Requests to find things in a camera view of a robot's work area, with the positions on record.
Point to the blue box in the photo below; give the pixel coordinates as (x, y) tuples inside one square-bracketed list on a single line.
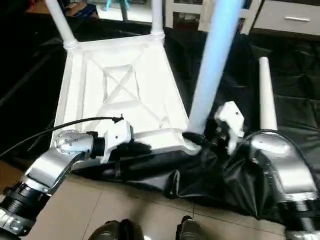
[(86, 10)]

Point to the white drawer unit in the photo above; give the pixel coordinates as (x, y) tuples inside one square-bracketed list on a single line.
[(290, 17)]

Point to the white glass door cabinet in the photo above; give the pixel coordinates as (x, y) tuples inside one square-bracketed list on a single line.
[(190, 15)]

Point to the black work mat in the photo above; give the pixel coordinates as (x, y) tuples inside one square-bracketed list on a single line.
[(225, 175)]

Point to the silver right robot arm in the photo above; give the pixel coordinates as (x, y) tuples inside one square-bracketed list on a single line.
[(282, 165)]

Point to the white plastic table leg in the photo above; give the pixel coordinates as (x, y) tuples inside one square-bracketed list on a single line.
[(266, 95), (215, 60), (61, 22), (157, 17)]

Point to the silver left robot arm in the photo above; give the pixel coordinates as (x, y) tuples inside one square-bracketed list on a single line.
[(50, 167)]

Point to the silver robot right leg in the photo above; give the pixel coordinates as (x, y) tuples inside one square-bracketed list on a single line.
[(192, 230)]

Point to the turquoise plastic stool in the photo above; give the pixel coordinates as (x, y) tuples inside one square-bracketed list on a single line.
[(117, 4)]

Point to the white plastic table top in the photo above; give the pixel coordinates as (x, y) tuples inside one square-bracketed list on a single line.
[(125, 85)]

